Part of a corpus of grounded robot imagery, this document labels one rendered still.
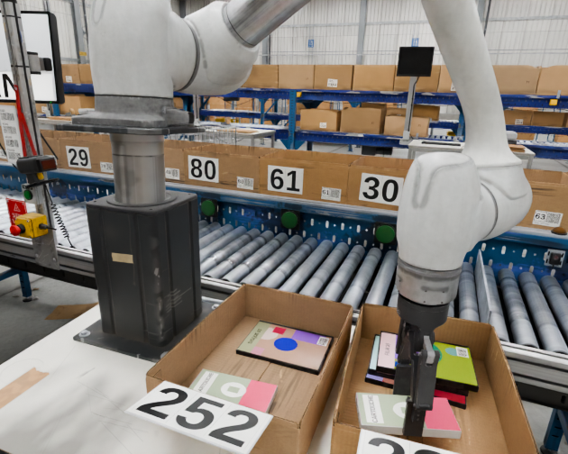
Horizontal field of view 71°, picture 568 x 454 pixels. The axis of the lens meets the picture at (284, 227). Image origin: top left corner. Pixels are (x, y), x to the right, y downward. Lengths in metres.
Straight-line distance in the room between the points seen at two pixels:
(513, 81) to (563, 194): 4.56
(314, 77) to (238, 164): 4.73
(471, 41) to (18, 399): 0.97
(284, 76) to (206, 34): 5.62
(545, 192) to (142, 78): 1.30
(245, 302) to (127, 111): 0.53
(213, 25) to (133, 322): 0.67
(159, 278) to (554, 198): 1.29
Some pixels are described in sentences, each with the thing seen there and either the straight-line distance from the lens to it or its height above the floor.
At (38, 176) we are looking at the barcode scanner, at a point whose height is 1.02.
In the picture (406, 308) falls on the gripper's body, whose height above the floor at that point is 1.01.
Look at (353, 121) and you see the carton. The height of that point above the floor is 0.96.
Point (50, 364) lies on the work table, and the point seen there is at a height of 0.75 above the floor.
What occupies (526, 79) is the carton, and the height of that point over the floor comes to 1.56.
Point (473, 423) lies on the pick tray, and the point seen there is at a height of 0.76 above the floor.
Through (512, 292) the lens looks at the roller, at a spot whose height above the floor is 0.75.
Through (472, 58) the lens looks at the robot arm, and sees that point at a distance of 0.65.
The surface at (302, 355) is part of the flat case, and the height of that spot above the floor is 0.77.
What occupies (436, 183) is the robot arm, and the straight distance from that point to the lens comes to 0.55.
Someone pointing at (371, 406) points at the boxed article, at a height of 0.80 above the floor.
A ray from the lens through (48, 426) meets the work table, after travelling 0.87.
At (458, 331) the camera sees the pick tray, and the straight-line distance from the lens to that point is 0.99.
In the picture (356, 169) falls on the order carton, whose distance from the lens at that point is 1.61.
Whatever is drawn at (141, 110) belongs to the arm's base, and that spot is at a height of 1.27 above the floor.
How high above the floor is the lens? 1.31
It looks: 18 degrees down
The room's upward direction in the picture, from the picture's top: 2 degrees clockwise
